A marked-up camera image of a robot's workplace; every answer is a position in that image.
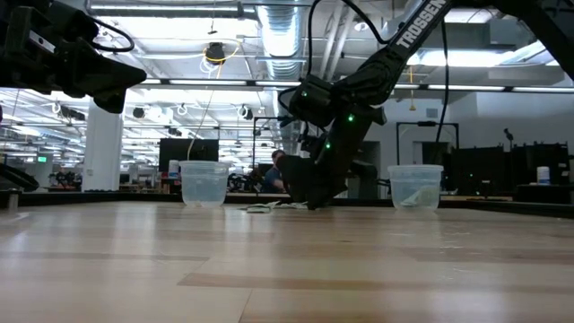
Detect black rig frame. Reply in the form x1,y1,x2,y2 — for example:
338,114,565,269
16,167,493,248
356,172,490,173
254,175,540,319
396,120,460,167

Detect clear plastic cup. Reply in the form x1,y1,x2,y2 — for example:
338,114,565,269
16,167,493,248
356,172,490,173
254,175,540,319
387,164,445,212
178,160,230,209

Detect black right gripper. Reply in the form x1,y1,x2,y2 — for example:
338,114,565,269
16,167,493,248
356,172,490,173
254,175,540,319
280,103,388,211

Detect black ceiling cord reel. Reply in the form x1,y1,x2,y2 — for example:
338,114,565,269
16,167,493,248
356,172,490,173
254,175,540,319
204,41,228,66

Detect person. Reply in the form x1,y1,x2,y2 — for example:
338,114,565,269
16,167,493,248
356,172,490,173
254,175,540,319
261,150,291,195

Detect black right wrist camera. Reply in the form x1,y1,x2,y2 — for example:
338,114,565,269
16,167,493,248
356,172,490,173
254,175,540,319
286,74,343,128

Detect white building column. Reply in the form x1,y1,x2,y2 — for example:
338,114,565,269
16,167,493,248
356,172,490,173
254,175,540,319
82,100,124,193

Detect yellow hanging cord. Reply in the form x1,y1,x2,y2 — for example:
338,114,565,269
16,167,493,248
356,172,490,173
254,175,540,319
406,65,417,112

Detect black monitor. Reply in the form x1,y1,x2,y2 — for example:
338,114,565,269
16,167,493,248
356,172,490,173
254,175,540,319
158,137,221,174

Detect straight silver air duct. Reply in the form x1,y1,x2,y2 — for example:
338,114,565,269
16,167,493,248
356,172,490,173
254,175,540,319
256,0,307,82

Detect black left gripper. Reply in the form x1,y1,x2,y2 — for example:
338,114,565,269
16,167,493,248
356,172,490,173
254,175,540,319
0,0,148,115

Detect black partition panels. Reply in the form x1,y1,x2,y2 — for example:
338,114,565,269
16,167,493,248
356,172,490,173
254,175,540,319
450,142,571,198

